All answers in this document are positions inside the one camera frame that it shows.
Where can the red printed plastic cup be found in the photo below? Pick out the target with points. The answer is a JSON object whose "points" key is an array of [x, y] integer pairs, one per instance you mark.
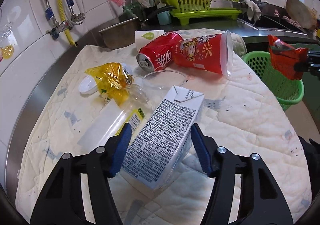
{"points": [[213, 53]]}

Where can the clear plastic lid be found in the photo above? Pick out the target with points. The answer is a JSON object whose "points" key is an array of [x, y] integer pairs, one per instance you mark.
{"points": [[164, 79]]}

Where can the white plastic spoon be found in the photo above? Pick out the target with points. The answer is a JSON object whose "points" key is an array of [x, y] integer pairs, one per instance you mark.
{"points": [[88, 86]]}

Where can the steel pot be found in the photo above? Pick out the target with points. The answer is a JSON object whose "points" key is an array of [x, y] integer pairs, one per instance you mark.
{"points": [[121, 34]]}

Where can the teal cup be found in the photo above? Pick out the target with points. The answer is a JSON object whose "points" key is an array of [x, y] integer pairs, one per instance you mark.
{"points": [[164, 18]]}

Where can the white paper cup green leaf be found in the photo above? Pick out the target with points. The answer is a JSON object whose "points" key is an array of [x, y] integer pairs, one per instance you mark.
{"points": [[142, 38]]}

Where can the white quilted cloth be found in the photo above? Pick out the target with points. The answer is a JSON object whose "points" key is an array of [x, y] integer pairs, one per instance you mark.
{"points": [[240, 113]]}

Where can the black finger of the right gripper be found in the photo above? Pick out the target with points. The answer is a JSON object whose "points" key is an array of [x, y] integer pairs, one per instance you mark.
{"points": [[311, 65]]}

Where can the green mesh trash basket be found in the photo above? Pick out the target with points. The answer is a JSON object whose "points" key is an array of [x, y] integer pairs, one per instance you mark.
{"points": [[288, 92]]}

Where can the red foil snack wrapper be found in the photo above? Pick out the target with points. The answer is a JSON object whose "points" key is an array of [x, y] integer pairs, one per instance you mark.
{"points": [[283, 57]]}

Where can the red cola can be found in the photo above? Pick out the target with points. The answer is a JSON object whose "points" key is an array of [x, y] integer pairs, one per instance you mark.
{"points": [[157, 54]]}

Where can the yellow crinkled snack wrapper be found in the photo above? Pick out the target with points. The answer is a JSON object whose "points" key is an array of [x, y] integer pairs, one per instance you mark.
{"points": [[112, 80]]}

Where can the lime green dish rack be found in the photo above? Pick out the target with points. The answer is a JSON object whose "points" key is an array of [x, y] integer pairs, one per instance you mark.
{"points": [[185, 10]]}

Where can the round wooden cutting board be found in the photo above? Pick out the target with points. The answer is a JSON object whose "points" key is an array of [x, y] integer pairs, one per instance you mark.
{"points": [[305, 16]]}

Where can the steel cleaver knife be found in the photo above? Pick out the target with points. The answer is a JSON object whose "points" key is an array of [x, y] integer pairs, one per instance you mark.
{"points": [[227, 5]]}

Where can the white printed drink carton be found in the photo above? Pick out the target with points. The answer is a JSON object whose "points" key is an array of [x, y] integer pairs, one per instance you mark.
{"points": [[155, 151]]}

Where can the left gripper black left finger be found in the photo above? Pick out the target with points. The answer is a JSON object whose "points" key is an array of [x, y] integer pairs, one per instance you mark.
{"points": [[61, 200]]}

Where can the white dish rag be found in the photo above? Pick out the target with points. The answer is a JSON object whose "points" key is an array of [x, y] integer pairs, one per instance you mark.
{"points": [[253, 11]]}

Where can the clear plastic bottle yellow label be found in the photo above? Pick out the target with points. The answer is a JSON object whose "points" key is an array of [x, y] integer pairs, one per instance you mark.
{"points": [[112, 118]]}

